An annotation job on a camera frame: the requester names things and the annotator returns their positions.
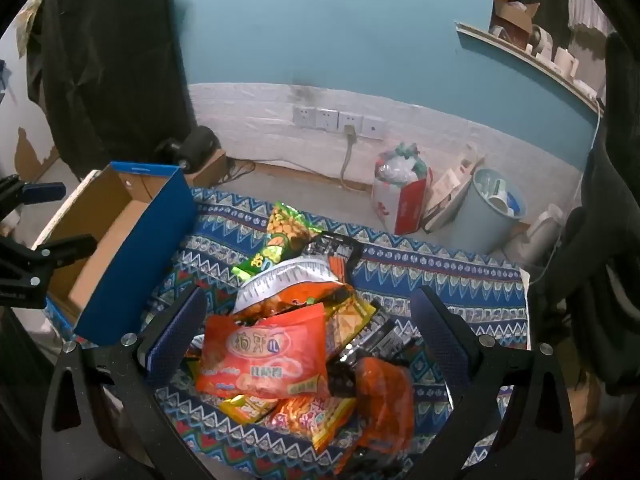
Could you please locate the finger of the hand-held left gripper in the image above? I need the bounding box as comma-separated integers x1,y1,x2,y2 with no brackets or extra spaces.
0,234,98,287
0,174,67,221

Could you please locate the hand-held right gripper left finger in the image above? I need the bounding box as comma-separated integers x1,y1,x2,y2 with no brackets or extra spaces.
41,286,221,480

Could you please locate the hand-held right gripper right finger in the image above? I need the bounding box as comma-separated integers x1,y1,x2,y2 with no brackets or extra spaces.
410,286,576,480

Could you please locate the blue cardboard box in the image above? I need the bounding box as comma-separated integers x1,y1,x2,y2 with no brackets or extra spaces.
31,161,197,347

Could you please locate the plain orange snack packet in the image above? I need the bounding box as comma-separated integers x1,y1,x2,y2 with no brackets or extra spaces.
332,355,416,476

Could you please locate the red orange snack packet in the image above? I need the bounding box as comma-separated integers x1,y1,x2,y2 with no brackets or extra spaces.
195,302,333,401

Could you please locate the long yellow snack packet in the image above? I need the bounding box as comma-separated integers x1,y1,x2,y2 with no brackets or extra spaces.
325,285,381,356

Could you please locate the small yellow snack packet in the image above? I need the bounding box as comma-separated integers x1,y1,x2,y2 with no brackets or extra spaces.
217,394,278,426

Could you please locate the silver white snack packet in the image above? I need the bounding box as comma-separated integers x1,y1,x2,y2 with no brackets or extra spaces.
235,255,346,316

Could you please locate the large black snack packet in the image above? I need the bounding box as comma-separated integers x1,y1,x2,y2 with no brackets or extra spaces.
300,230,366,281

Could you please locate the green peanut snack packet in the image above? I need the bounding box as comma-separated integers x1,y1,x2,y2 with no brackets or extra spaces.
231,201,321,278

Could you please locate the yellow orange snack packet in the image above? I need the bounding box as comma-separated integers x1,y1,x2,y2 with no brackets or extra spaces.
267,395,358,456

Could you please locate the blue patterned cloth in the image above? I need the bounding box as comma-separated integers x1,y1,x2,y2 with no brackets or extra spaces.
42,187,532,480

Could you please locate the light blue trash bin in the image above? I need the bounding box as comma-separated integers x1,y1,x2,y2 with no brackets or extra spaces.
447,167,528,253

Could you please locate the red white bag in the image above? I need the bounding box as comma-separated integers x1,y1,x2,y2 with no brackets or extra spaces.
371,142,433,236

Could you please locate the white kettle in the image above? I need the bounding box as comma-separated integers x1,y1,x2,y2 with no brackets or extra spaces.
520,203,566,266

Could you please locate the black hanging cloth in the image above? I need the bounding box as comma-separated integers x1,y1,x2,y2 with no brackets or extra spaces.
27,0,198,178

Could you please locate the flattened cardboard packaging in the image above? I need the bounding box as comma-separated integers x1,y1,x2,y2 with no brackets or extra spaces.
422,144,486,233

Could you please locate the black round device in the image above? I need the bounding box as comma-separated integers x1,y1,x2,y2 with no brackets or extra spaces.
152,125,221,173

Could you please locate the small brown cardboard box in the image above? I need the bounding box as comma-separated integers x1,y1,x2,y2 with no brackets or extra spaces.
182,149,231,188

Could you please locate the white window ledge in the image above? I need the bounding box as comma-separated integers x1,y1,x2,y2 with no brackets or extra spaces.
455,21,603,111

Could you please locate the white box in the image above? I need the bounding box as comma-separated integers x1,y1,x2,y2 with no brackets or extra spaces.
552,47,581,78

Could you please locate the open cardboard box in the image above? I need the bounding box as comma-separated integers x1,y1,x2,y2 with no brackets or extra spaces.
492,0,541,36

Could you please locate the white curtain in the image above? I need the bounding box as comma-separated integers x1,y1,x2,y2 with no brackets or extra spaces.
567,0,613,31

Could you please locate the black cable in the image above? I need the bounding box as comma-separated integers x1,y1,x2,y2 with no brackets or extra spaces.
222,157,256,183

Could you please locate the white plug with cable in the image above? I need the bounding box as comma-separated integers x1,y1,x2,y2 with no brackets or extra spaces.
340,124,358,186

